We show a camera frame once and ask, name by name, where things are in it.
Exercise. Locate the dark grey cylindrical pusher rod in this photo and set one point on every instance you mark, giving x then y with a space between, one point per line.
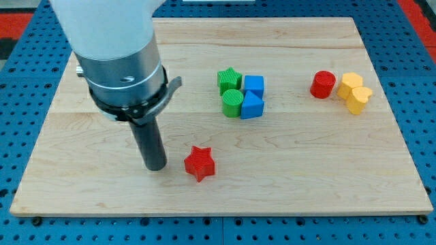
150 145

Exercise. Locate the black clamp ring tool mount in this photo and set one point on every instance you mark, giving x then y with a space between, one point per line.
144 112

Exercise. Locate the red star block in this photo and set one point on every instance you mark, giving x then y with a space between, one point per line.
200 163

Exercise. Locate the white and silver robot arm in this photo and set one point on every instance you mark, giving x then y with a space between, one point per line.
115 45

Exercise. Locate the green star block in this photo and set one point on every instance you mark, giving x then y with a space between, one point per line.
228 79

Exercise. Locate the green cylinder block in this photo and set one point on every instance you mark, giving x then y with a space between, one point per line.
232 101

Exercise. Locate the blue triangle block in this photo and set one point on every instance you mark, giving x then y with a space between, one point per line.
252 106

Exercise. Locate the blue cube block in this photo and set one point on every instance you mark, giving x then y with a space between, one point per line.
254 84

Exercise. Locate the light wooden board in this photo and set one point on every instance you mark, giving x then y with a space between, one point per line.
303 157

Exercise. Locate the red cylinder block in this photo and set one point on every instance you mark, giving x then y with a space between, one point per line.
322 84

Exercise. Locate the yellow hexagon block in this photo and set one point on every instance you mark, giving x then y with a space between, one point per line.
348 82

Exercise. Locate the yellow heart block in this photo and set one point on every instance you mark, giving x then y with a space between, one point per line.
357 99

